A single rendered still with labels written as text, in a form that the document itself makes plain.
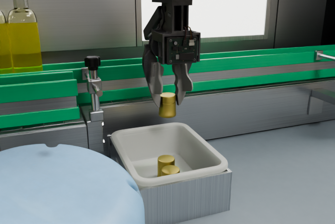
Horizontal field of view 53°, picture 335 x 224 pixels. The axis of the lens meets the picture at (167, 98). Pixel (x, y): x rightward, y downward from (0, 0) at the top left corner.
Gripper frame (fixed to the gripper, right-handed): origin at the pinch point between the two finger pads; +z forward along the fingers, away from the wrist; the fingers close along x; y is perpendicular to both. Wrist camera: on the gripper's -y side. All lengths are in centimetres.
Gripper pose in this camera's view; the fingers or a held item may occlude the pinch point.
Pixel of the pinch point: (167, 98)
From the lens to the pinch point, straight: 68.0
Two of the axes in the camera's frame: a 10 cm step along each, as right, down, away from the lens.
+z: 0.0, 9.5, 3.1
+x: 9.4, -1.0, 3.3
